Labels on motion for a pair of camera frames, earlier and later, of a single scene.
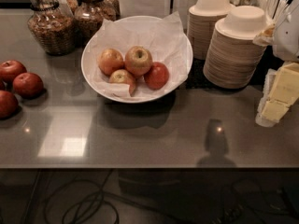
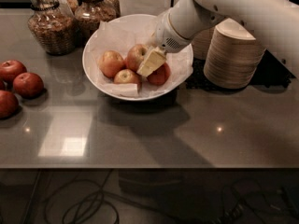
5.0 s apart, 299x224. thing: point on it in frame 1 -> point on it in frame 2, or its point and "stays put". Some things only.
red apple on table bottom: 8,105 stays put
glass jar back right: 111,4 stays put
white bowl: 135,59 stays put
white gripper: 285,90 -> 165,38
